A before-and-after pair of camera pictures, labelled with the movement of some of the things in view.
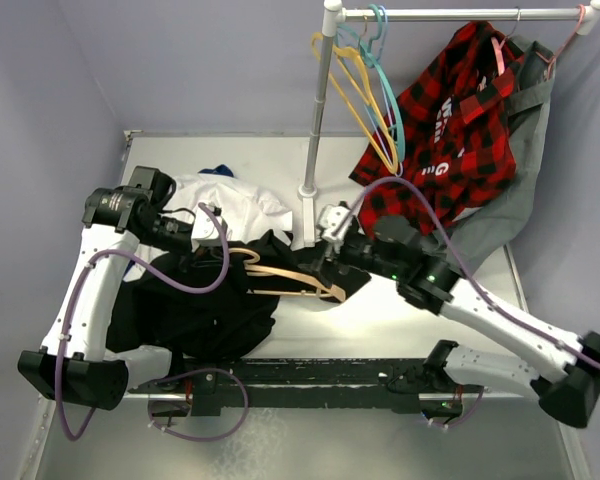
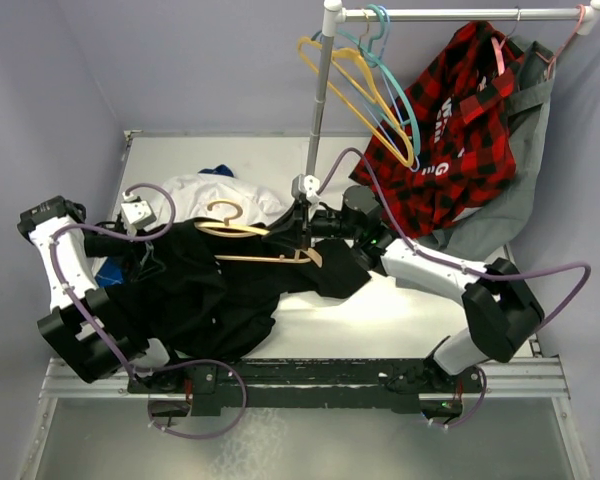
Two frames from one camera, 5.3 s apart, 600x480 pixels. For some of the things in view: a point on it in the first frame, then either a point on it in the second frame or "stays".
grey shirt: x=469 y=233 stays
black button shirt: x=217 y=300 stays
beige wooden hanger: x=322 y=289 to x=226 y=229
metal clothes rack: x=588 y=15 stays
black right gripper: x=345 y=241 to x=295 y=227
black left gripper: x=201 y=256 to x=144 y=264
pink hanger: x=553 y=59 stays
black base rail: x=385 y=384 stays
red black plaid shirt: x=446 y=149 stays
